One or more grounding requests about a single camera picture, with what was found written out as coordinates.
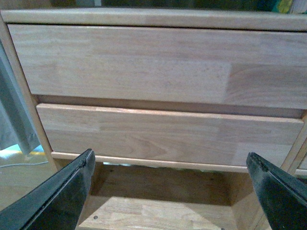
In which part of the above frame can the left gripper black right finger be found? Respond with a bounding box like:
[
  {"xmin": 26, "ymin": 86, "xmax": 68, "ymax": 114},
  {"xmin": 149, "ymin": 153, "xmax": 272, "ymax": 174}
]
[{"xmin": 246, "ymin": 152, "xmax": 307, "ymax": 230}]

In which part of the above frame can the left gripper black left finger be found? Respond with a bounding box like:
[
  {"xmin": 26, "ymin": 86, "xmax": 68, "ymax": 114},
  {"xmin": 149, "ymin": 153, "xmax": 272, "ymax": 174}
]
[{"xmin": 0, "ymin": 149, "xmax": 95, "ymax": 230}]

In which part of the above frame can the light wooden shelf cabinet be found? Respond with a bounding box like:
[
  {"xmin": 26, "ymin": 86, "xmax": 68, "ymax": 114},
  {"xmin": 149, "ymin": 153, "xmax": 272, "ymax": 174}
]
[{"xmin": 0, "ymin": 8, "xmax": 307, "ymax": 230}]

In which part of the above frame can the neighbouring wooden cabinet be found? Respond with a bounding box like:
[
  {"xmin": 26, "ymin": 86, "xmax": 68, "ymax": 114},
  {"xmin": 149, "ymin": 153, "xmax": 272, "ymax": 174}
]
[{"xmin": 287, "ymin": 139, "xmax": 307, "ymax": 175}]

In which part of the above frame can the grey curtain cloth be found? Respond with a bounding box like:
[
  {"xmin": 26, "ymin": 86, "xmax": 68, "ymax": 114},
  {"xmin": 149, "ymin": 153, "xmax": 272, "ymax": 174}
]
[{"xmin": 0, "ymin": 45, "xmax": 40, "ymax": 155}]

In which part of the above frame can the lower wooden drawer front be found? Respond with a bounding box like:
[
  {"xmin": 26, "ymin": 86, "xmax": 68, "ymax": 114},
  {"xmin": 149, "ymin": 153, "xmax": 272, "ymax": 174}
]
[{"xmin": 37, "ymin": 103, "xmax": 303, "ymax": 167}]

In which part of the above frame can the wooden drawer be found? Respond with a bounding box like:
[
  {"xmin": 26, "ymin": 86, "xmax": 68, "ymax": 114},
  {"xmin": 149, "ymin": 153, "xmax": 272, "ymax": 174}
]
[
  {"xmin": 9, "ymin": 24, "xmax": 307, "ymax": 109},
  {"xmin": 37, "ymin": 103, "xmax": 303, "ymax": 167}
]

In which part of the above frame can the upper wooden drawer front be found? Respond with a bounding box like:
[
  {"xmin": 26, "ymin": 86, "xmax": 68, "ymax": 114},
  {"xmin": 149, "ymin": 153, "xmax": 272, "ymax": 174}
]
[{"xmin": 9, "ymin": 24, "xmax": 307, "ymax": 109}]

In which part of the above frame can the white cable on floor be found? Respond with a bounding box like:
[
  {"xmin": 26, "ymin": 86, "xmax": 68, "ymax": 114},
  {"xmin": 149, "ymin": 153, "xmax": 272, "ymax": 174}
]
[{"xmin": 0, "ymin": 161, "xmax": 49, "ymax": 168}]

